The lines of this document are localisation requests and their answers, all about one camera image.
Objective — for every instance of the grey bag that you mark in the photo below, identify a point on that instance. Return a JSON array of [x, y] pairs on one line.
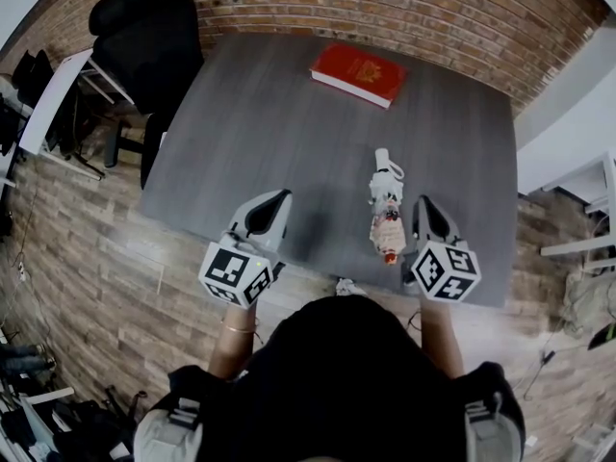
[[589, 301]]

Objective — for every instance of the black high-back office chair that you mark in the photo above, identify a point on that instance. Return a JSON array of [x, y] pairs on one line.
[[149, 51]]

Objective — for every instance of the person's right forearm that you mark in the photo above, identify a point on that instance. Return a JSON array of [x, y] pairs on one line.
[[443, 340]]

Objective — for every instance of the white metal-frame desk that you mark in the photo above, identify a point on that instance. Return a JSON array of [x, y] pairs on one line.
[[577, 181]]

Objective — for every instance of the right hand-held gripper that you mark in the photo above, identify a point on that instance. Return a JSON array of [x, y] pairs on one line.
[[445, 272]]

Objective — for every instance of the white umbrella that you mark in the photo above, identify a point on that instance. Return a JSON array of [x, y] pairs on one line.
[[385, 195]]

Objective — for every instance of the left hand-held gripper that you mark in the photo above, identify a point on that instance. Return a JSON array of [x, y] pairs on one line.
[[223, 267]]

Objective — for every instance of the person's left forearm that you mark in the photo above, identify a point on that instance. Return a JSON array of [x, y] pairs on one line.
[[231, 344]]

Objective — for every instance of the black swivel chair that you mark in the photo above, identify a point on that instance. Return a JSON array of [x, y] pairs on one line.
[[96, 426]]

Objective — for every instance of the red book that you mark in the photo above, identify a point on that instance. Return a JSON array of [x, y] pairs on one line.
[[361, 72]]

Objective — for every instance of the person's black shirt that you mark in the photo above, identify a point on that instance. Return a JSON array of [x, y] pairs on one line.
[[346, 383]]

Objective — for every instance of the black green device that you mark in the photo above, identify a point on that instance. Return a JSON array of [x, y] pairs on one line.
[[605, 336]]

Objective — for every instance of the white rectangular desk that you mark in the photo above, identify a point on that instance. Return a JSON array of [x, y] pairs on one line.
[[53, 99]]

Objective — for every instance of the person's shoe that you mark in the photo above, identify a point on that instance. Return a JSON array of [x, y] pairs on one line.
[[350, 287]]

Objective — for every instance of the white power strip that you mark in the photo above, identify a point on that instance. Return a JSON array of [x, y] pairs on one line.
[[20, 270]]

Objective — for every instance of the dark grey table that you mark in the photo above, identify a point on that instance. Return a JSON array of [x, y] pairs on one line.
[[289, 152]]

